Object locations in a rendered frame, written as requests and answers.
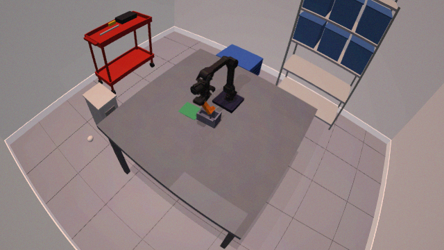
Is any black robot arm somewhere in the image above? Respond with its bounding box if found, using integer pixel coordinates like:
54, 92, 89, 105
190, 56, 238, 102

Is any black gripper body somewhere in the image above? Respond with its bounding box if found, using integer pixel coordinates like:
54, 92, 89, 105
194, 85, 215, 106

